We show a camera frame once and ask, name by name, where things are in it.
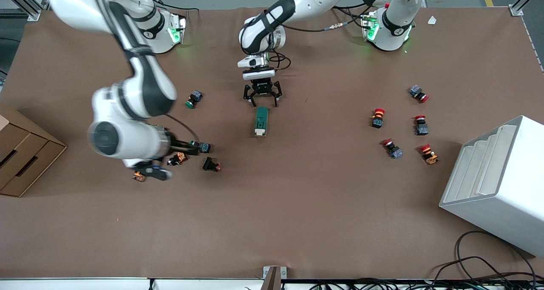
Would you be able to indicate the aluminium frame profile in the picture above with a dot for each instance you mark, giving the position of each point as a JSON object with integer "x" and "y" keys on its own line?
{"x": 516, "y": 9}
{"x": 32, "y": 14}

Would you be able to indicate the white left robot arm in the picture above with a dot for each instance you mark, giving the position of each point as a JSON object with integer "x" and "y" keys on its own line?
{"x": 306, "y": 1}

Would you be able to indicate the brown table cover sheet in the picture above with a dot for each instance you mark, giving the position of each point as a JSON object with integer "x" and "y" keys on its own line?
{"x": 297, "y": 205}

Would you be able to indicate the green pushbutton blue contact block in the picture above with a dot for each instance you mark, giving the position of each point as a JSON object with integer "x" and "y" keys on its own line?
{"x": 205, "y": 147}
{"x": 194, "y": 98}

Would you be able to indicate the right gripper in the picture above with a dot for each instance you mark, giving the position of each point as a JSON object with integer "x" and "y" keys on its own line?
{"x": 178, "y": 146}

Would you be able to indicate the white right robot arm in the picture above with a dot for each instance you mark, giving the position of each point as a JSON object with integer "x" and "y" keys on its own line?
{"x": 140, "y": 94}

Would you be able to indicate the grey metal table bracket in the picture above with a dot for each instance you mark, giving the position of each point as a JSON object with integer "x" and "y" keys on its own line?
{"x": 274, "y": 278}

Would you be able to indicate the brown cardboard drawer box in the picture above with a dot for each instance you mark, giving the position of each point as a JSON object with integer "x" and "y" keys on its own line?
{"x": 25, "y": 154}

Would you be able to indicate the red mushroom button orange block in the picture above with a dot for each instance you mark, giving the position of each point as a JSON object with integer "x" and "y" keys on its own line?
{"x": 429, "y": 154}

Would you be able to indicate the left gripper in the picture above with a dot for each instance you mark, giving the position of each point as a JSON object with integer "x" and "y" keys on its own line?
{"x": 262, "y": 86}

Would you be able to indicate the white table edge rail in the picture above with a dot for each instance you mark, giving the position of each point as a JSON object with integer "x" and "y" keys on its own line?
{"x": 85, "y": 284}

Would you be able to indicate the white tiered plastic rack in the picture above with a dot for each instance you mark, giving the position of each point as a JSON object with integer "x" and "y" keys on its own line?
{"x": 505, "y": 196}

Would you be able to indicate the red mushroom button blue block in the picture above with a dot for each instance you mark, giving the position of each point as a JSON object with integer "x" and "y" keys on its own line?
{"x": 421, "y": 126}
{"x": 393, "y": 149}
{"x": 417, "y": 92}

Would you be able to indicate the small white paper scrap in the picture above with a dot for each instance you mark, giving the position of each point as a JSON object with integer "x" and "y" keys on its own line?
{"x": 432, "y": 20}

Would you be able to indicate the black pushbutton orange contact block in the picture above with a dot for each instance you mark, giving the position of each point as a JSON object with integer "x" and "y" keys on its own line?
{"x": 180, "y": 157}
{"x": 138, "y": 177}

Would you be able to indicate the black square pushbutton red terminals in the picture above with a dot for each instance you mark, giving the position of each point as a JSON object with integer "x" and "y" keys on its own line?
{"x": 209, "y": 163}

